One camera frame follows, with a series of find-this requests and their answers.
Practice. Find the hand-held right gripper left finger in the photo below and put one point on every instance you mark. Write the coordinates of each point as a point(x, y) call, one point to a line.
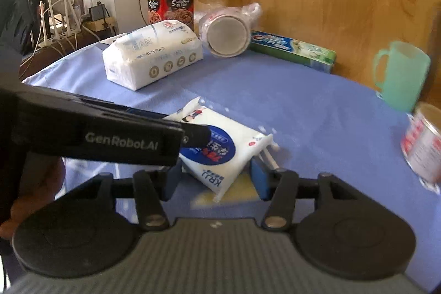
point(169, 183)

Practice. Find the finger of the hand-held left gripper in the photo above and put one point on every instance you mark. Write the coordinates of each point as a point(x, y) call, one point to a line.
point(198, 136)

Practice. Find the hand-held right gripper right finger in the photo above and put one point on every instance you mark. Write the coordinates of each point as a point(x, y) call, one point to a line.
point(260, 180)

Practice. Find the small white blue tissue pack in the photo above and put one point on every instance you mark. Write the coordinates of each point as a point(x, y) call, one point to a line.
point(234, 149)

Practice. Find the person's left hand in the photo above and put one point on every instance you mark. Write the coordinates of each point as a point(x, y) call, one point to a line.
point(38, 197)

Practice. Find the white plastic sticks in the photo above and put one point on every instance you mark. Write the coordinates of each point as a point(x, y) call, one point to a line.
point(270, 161)

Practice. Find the yellow sachet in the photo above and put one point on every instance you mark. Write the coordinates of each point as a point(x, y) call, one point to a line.
point(234, 194)

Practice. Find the blue tablecloth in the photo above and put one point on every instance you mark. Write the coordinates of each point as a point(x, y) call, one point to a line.
point(310, 115)

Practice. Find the dark wooden side table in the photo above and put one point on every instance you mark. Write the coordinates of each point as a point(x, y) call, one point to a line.
point(44, 56)

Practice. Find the large white tissue pack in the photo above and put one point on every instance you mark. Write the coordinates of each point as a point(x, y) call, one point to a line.
point(151, 56)

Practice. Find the wooden block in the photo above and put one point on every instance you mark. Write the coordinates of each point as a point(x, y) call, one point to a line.
point(103, 26)

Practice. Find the white router with antennas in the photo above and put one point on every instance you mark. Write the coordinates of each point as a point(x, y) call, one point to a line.
point(66, 15)

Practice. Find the black power adapter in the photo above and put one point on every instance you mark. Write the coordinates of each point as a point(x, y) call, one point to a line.
point(98, 11)

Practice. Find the green toothpaste box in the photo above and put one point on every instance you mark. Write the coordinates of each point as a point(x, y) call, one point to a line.
point(293, 47)

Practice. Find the white nut can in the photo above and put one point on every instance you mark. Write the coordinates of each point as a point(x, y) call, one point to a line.
point(422, 142)

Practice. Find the mint green plastic mug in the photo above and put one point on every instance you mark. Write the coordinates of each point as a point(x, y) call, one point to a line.
point(403, 73)

